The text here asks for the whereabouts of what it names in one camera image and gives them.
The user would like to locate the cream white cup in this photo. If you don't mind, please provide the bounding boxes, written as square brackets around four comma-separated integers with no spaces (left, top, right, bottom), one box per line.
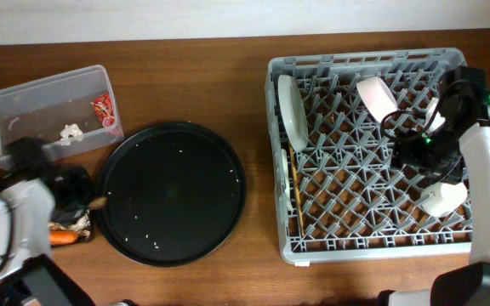
[421,182,468,218]

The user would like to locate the orange carrot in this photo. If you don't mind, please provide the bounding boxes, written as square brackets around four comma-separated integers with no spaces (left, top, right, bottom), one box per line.
[48,230,79,246]

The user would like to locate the white tissue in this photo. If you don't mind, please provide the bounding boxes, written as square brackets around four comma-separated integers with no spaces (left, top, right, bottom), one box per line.
[60,123,83,141]

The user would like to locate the white bowl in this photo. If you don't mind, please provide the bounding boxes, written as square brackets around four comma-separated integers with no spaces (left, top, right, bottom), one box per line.
[356,76,397,122]

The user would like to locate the red snack wrapper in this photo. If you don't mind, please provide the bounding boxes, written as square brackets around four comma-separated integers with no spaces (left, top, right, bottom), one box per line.
[91,93,116,128]

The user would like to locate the round black tray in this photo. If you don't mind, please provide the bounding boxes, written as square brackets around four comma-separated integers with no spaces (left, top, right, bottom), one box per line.
[94,122,247,267]

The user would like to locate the wooden chopstick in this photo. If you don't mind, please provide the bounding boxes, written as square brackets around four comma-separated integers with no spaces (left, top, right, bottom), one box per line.
[288,143,305,237]

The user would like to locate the grey plate with food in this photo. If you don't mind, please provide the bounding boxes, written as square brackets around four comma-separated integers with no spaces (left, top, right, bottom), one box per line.
[277,75,309,152]

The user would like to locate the brown food scrap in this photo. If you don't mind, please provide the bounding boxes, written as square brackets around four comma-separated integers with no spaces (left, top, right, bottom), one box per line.
[88,197,107,210]

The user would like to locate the white plastic fork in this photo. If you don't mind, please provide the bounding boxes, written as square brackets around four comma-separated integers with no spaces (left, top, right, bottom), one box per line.
[281,149,293,212]

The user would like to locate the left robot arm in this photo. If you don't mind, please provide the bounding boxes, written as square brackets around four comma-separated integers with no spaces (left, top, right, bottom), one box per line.
[0,137,94,305]

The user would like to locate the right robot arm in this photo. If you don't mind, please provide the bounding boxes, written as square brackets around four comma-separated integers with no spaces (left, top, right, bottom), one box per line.
[377,65,490,305]

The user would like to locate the grey dishwasher rack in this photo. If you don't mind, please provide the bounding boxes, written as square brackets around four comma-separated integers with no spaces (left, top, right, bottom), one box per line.
[265,48,472,265]

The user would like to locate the black rectangular tray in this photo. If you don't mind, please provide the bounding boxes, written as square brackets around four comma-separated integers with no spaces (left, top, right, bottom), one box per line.
[0,165,96,264]

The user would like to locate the rice and food scraps pile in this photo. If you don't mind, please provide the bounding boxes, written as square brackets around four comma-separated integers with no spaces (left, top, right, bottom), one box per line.
[48,212,91,240]

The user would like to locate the clear plastic bin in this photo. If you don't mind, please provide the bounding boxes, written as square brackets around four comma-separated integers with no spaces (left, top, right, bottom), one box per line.
[0,65,124,170]

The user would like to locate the white label sticker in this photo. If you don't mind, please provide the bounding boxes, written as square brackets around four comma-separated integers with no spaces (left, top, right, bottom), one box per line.
[294,261,311,267]

